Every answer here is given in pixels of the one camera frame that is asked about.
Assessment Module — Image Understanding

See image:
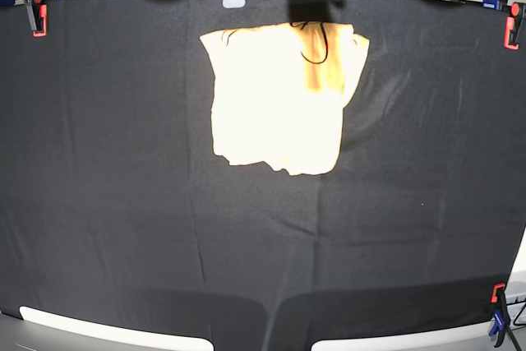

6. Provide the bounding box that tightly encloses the right upper red clamp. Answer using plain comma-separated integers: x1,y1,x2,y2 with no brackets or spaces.
504,2,525,50

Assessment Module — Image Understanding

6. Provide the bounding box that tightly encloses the white monitor edge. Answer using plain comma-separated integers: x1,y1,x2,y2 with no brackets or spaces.
311,321,492,350
19,306,214,351

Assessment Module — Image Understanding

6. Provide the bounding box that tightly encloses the white right monitor edge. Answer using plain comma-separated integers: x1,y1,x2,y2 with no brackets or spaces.
311,321,492,350

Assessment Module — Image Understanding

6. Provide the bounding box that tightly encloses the black table cloth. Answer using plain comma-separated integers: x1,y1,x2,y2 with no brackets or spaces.
1,0,525,350

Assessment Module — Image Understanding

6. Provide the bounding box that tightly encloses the lower right red clamp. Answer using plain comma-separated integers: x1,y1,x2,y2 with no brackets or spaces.
488,283,510,348

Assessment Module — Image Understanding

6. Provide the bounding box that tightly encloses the white left monitor edge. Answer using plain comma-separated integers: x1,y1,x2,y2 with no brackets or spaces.
19,306,214,351

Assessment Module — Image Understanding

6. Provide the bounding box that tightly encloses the left red black clamp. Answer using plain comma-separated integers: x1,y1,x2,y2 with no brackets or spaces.
23,0,47,37

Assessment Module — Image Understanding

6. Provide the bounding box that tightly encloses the yellow t-shirt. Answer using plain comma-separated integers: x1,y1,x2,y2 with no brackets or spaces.
200,22,370,176

